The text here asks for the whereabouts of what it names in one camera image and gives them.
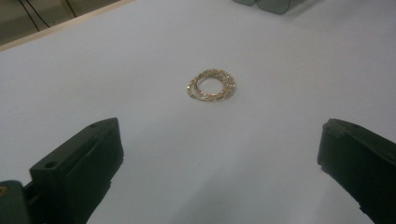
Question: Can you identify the gold chain bracelet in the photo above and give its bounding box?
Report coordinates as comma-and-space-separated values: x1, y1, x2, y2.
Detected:
186, 68, 236, 103

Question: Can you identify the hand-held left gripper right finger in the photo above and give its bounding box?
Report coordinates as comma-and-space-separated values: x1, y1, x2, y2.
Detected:
317, 118, 396, 224

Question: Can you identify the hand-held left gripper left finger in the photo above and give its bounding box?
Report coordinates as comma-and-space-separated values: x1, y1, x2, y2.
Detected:
29, 117, 125, 224

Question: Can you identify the grey transparent compartment box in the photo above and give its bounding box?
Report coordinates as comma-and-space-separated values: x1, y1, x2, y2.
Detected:
233, 0, 312, 15

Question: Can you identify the black cable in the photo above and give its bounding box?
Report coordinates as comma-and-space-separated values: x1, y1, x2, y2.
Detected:
18, 0, 41, 33
27, 0, 50, 29
64, 0, 78, 19

